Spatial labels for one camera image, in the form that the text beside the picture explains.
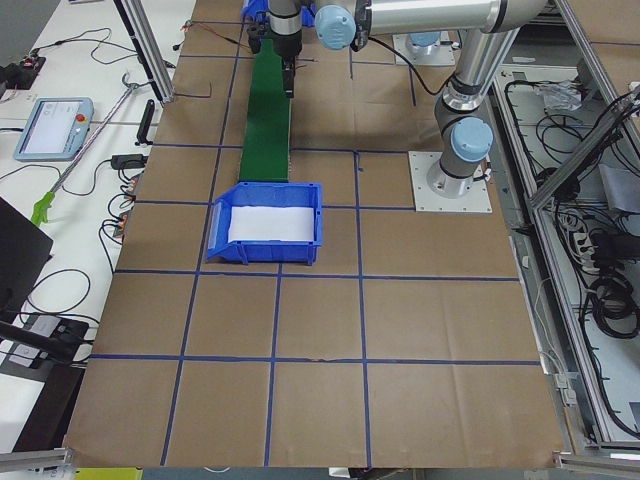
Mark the white foam pad left bin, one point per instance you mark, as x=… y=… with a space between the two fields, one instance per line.
x=262 y=223

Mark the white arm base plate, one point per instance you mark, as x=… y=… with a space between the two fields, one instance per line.
x=425 y=50
x=435 y=192

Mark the blue bin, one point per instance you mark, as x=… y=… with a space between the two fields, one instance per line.
x=255 y=11
x=270 y=194

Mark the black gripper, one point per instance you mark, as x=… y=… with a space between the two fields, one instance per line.
x=286 y=44

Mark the black monitor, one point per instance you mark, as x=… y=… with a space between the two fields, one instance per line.
x=25 y=249

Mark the blue bin right side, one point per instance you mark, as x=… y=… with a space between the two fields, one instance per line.
x=255 y=11

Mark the green handled reach grabber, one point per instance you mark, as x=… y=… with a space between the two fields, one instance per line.
x=40 y=208

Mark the teach pendant tablet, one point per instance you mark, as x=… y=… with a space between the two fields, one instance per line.
x=56 y=129

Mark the green conveyor belt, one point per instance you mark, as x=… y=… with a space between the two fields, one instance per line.
x=265 y=153

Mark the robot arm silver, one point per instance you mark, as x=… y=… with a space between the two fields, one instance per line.
x=417 y=28

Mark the blue bin left side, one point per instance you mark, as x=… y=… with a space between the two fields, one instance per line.
x=270 y=194

